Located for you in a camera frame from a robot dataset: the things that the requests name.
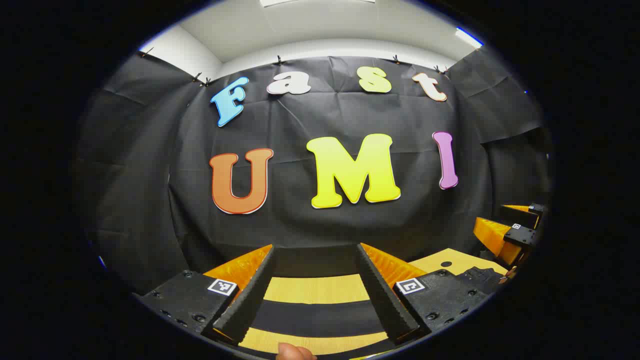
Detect black jeans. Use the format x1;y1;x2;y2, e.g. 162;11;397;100
248;266;507;338

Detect black backdrop cloth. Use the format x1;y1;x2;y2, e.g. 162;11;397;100
75;47;553;296

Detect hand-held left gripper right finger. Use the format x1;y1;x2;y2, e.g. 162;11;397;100
356;243;490;346

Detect row of black cloth clips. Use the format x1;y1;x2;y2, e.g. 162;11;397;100
140;47;448;86

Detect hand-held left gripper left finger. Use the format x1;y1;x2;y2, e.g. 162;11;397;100
141;244;277;347

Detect white ceiling light panel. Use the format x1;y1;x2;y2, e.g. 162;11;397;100
455;27;484;49
260;0;376;8

